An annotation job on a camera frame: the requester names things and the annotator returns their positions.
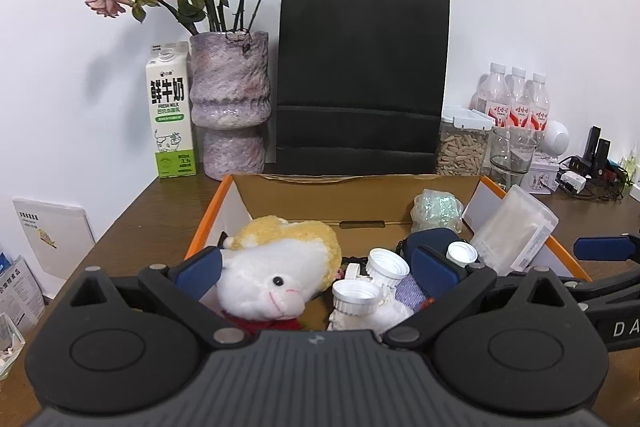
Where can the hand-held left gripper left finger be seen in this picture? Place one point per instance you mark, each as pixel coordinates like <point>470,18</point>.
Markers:
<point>200,272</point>

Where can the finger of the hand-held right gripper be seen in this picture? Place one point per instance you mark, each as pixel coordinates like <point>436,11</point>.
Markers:
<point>605,248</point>
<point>610,287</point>

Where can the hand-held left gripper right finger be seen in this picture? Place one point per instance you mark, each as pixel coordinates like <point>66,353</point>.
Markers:
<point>435,267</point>

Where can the purple knit cloth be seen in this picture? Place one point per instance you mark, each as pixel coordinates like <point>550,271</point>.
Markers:
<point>409,292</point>

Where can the white ribbed bottle cap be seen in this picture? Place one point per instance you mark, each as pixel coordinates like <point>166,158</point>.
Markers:
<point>387,264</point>
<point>357,299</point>

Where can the white yellow plush sheep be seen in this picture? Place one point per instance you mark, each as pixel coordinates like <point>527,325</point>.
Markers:
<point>270,272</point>

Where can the clear cotton swab box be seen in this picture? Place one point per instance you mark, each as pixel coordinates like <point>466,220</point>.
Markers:
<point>515,232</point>

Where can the orange-edged cardboard box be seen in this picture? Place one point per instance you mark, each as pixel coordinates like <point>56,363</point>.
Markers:
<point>300,202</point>

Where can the wooden desktop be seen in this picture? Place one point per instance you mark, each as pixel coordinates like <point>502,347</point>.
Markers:
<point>150,217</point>

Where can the navy blue pouch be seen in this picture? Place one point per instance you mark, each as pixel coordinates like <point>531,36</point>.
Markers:
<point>430,237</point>

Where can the small white bottle cap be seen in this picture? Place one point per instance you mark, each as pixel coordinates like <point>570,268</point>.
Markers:
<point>462,252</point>

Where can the green bubble wrap bundle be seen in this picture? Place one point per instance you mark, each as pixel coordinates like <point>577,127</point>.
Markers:
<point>435,209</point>

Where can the white charger plug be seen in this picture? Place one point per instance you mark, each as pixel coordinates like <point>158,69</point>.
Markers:
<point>574,182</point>

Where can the black upright device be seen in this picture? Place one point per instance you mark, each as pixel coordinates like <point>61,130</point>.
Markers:
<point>593,147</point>
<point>604,154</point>

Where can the white floral tin box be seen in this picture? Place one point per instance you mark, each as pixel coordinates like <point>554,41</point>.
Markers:
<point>542,174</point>

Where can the clear seed storage container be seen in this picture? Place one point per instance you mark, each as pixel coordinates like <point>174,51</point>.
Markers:
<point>460,152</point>

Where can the white round speaker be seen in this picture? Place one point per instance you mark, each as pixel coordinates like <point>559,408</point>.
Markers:
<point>556,137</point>

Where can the clear glass cup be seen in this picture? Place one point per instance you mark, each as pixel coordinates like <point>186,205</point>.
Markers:
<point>510,157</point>

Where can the clear red-label drink bottle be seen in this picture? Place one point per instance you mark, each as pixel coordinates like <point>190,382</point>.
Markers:
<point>520,102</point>
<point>492,97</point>
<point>539,107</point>

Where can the white green milk carton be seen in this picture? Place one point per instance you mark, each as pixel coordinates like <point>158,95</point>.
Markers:
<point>170,107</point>

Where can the blue printed booklet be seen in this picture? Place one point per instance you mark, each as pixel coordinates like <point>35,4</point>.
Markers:
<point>17,292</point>

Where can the purple mottled vase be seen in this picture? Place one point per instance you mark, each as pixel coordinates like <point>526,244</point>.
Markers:
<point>230,82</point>

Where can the clear plastic container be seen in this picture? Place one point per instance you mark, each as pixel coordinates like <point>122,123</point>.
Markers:
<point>7,347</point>

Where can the black paper bag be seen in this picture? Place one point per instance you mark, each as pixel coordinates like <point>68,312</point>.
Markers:
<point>360,57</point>

